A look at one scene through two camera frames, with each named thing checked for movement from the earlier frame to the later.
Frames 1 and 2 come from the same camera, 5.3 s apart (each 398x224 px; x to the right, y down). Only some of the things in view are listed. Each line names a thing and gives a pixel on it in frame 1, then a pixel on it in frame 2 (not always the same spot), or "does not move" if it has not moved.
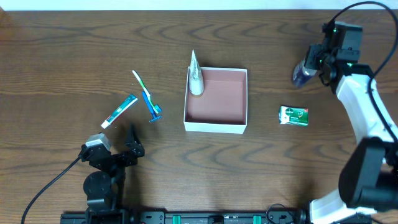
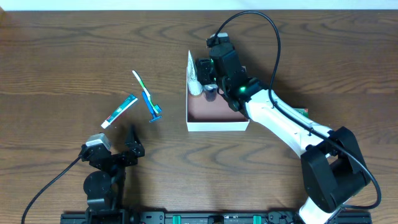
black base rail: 283,217 does not move
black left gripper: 123,156 does not move
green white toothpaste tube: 119,110 does not move
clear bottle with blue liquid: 301,74 → 209,91
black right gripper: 315,58 → 203,71
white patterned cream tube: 196,83 does not move
